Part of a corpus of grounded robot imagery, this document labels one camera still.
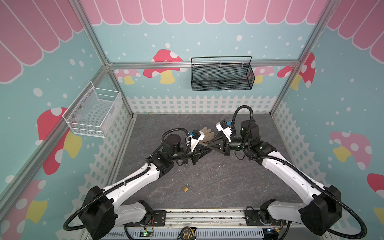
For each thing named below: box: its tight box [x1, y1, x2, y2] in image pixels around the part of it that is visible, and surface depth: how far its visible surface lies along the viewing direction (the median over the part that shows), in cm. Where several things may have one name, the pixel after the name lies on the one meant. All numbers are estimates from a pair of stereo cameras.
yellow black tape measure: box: [180, 226, 197, 240], surface depth 70 cm
